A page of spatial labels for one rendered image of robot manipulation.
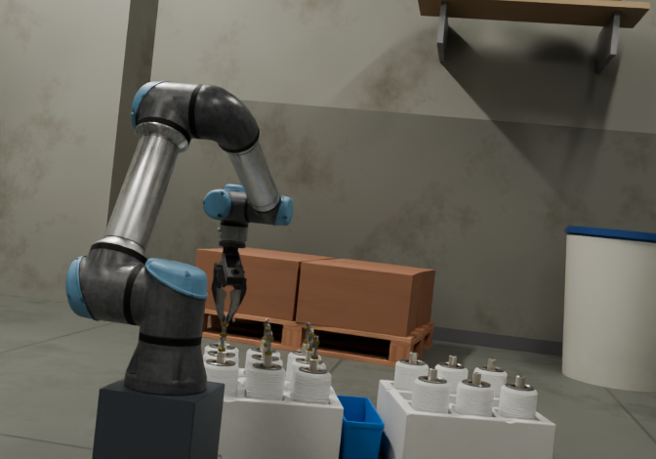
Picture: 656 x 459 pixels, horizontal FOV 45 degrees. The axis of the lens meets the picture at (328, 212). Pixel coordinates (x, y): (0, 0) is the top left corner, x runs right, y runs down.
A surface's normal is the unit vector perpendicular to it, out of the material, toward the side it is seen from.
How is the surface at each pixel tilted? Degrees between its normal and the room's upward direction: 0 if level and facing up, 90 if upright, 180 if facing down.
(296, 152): 90
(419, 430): 90
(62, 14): 90
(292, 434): 90
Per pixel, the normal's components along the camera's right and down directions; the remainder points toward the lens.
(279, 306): -0.26, -0.04
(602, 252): -0.68, -0.01
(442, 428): 0.11, 0.00
